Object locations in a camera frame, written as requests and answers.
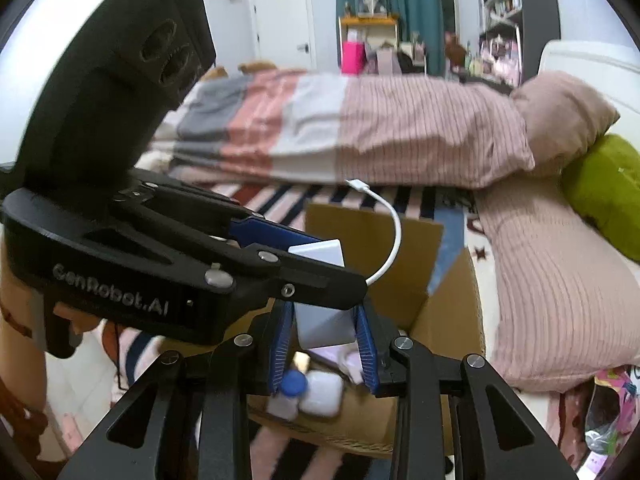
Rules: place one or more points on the pink box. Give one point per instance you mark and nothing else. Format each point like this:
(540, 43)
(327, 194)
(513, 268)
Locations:
(353, 58)

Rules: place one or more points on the small blue capped container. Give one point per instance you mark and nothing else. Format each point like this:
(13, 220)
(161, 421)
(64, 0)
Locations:
(292, 384)

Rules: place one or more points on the white bed headboard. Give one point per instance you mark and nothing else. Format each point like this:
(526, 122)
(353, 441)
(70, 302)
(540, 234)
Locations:
(590, 57)

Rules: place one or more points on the brown round plush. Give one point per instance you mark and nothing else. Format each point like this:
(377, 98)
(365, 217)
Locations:
(455, 50)

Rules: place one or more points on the person's left forearm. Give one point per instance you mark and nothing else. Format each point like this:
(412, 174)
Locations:
(20, 385)

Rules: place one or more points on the pink striped pillow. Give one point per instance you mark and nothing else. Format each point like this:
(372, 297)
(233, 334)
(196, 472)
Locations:
(565, 115)

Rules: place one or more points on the colourful plastic bag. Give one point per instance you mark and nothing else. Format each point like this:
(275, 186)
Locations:
(612, 417)

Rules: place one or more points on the white earbuds case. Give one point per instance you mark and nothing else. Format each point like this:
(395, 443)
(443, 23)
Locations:
(324, 394)

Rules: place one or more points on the cluttered bookshelf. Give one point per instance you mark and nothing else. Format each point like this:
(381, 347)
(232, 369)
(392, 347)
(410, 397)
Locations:
(505, 15)

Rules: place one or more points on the yellow shelf unit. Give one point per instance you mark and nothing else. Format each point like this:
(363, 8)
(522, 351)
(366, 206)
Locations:
(367, 25)

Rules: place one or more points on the green plush toy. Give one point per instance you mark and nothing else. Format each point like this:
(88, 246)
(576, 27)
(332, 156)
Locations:
(607, 185)

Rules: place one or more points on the brown plush bear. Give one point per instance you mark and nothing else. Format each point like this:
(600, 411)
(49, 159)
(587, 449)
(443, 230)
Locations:
(216, 72)
(257, 66)

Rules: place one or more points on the purple box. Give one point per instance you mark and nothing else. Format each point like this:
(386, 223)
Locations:
(345, 360)

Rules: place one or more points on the striped pink grey duvet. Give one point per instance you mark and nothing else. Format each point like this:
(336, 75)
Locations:
(380, 130)

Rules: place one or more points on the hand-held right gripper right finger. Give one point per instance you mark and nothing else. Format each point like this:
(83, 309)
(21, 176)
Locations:
(365, 350)

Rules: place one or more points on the pink ribbed pillow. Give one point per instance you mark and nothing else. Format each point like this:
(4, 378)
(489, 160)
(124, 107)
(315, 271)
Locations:
(555, 285)

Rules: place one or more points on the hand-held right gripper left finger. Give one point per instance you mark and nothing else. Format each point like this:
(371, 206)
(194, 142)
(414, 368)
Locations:
(281, 350)

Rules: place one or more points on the white door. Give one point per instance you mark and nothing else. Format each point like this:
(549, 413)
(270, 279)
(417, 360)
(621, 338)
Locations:
(282, 20)

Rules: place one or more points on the brown cardboard box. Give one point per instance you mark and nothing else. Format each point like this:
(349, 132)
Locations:
(440, 320)

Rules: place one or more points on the striped plush blanket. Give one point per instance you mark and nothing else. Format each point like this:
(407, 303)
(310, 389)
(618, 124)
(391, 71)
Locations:
(280, 195)

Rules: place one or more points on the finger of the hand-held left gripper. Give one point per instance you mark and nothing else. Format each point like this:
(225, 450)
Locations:
(310, 281)
(265, 232)

